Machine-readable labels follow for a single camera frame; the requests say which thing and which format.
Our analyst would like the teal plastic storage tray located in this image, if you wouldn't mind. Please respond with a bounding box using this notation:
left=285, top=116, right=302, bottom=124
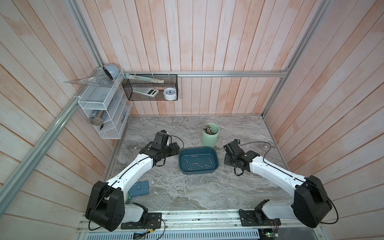
left=179, top=147, right=219, bottom=175

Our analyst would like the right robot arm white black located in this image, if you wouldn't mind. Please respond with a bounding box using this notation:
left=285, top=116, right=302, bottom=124
left=224, top=147, right=333, bottom=228

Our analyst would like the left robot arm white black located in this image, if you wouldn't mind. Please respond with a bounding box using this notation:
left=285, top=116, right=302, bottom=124
left=85, top=142, right=181, bottom=232

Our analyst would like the mint green pencil cup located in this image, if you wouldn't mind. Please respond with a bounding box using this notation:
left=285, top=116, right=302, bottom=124
left=202, top=123, right=220, bottom=148

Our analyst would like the pencils bundle in cup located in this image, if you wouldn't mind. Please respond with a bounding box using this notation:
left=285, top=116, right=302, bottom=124
left=203, top=125, right=213, bottom=135

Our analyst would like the white tape roll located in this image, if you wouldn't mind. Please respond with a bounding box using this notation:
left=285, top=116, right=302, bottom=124
left=163, top=88, right=178, bottom=101

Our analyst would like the white calculator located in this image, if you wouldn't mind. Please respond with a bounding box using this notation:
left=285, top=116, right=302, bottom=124
left=133, top=88, right=159, bottom=98

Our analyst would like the rolled silver brush bundle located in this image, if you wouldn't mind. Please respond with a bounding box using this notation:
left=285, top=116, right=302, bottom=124
left=89, top=110, right=106, bottom=126

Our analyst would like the clear green ruler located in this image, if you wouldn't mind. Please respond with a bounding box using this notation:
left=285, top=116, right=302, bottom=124
left=124, top=74, right=164, bottom=84

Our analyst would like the clear triangle ruler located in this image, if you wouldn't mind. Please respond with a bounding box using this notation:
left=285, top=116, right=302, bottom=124
left=65, top=76, right=113, bottom=87

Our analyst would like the light blue round speaker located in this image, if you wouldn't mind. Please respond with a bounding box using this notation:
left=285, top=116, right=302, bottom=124
left=103, top=64, right=120, bottom=81

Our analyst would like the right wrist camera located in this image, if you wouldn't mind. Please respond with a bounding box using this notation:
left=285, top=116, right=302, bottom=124
left=224, top=139, right=244, bottom=158

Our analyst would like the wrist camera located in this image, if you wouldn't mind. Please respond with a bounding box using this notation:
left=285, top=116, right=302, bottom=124
left=224, top=139, right=244, bottom=158
left=153, top=130, right=170, bottom=147

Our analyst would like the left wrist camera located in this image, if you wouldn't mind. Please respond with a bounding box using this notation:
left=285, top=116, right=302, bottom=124
left=153, top=130, right=170, bottom=147

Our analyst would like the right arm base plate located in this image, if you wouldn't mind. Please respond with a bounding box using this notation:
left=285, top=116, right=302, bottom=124
left=238, top=209, right=281, bottom=227

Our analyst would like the black wire mesh basket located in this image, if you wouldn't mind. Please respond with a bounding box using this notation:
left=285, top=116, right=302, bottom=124
left=122, top=75, right=179, bottom=101

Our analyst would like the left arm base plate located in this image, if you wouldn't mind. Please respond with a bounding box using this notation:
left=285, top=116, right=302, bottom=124
left=121, top=212, right=162, bottom=230

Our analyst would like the white wire mesh shelf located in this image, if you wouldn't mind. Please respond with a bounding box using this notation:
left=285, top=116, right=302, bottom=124
left=78, top=69, right=132, bottom=140

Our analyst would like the aluminium front rail frame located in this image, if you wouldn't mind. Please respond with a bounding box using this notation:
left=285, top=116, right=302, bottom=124
left=74, top=210, right=330, bottom=240

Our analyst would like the horizontal aluminium wall rail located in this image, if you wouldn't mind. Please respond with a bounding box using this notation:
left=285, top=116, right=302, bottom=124
left=124, top=71, right=287, bottom=78

